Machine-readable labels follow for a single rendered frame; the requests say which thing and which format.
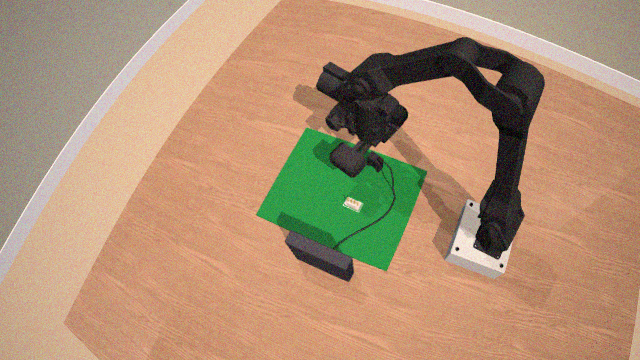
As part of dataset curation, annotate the green circuit board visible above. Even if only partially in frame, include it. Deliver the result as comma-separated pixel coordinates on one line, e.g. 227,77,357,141
256,128,427,271

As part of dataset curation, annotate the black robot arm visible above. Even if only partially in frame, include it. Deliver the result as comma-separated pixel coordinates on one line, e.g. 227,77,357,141
316,37,545,260

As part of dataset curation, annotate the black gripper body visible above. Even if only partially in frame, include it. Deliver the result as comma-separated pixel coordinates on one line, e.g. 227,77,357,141
329,103,409,178

